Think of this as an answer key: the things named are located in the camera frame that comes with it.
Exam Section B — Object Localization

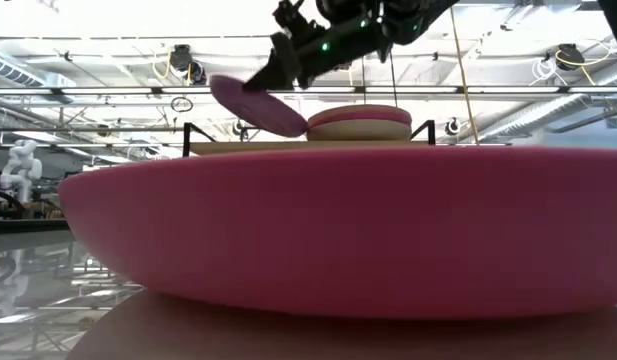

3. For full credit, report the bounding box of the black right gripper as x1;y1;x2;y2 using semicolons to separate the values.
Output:
242;13;391;94

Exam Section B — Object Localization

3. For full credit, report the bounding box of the purple plate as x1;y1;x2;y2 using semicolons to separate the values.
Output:
209;74;310;139

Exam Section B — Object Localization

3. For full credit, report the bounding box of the salmon plate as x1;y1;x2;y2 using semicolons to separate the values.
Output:
306;103;414;129

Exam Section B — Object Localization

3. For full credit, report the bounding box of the wooden board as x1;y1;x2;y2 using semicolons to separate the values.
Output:
181;119;437;158

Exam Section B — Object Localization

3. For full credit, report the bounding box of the long ceiling light bar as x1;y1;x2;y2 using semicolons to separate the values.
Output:
0;84;617;97

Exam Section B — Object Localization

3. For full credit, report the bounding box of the large pink plate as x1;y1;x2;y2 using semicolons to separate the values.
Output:
57;146;617;321

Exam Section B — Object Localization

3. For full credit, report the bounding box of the white humanoid robot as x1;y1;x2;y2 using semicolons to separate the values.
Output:
0;139;44;204

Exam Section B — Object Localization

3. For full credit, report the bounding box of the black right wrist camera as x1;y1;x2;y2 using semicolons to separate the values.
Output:
272;0;323;40

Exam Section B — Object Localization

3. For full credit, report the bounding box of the black ceiling reel, yellow cable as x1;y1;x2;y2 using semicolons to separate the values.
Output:
152;43;209;87
531;42;614;87

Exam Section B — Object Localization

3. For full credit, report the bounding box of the hanging black cable loop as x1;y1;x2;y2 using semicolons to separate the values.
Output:
169;96;195;114

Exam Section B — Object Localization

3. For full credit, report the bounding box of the yellow hanging cord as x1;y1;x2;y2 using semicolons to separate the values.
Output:
447;5;481;147

